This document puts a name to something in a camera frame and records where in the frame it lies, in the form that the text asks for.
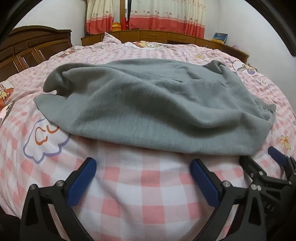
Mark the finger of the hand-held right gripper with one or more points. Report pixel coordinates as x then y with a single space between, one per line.
252 170
278 156

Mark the blue book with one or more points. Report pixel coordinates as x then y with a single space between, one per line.
219 37

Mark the red and yellow toy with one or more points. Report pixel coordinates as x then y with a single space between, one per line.
120 26

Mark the dark wooden headboard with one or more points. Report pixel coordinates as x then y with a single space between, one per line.
34 46

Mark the brown wooden low cabinet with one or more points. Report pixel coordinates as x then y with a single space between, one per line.
157 36

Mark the grey pants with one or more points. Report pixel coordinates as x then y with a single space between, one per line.
150 104

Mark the small purple object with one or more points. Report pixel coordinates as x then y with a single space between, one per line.
237 46

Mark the wide cream and red curtain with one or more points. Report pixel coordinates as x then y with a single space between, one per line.
166 16

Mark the narrow cream and red curtain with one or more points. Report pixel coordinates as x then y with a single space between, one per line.
101 16

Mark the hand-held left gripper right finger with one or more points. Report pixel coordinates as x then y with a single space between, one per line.
203 183

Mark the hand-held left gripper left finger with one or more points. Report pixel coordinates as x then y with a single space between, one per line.
83 180

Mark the pink checked cartoon duvet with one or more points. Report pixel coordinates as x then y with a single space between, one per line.
143 183

